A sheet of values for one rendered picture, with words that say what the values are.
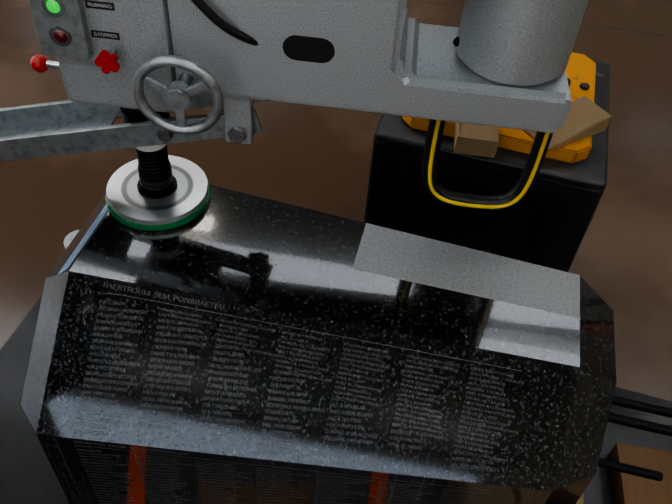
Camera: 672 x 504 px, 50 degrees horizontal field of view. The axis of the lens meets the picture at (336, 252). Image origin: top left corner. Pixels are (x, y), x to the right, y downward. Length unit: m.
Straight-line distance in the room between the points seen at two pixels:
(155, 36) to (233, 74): 0.14
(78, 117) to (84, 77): 0.29
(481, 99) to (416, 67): 0.12
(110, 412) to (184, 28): 0.74
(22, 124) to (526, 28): 1.04
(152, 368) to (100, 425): 0.15
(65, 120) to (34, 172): 1.41
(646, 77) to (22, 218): 2.91
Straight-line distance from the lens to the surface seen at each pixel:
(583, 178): 1.89
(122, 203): 1.56
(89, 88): 1.33
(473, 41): 1.22
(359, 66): 1.19
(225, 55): 1.22
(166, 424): 1.45
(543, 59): 1.21
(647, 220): 3.05
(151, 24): 1.22
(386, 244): 1.50
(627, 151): 3.37
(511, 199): 1.48
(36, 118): 1.65
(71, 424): 1.52
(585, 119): 1.96
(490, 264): 1.50
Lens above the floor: 1.87
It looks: 46 degrees down
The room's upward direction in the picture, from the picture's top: 5 degrees clockwise
